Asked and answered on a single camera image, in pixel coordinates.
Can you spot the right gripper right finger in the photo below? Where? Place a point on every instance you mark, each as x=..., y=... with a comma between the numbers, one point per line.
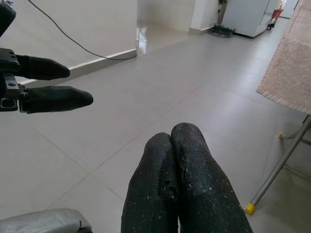
x=209, y=194

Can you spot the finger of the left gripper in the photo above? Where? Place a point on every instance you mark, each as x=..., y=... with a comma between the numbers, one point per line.
x=58, y=99
x=43, y=69

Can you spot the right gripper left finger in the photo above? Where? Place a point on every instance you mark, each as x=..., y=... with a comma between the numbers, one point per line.
x=150, y=194

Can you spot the silver robot leg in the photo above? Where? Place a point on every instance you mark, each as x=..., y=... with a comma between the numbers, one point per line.
x=43, y=221

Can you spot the beige towel cloth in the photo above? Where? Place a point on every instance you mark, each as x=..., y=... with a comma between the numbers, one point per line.
x=291, y=72

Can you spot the dark green floor cleaner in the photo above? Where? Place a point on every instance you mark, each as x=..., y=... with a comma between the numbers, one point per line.
x=222, y=31

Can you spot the white fridge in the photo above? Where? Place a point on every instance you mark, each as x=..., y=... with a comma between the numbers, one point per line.
x=245, y=17

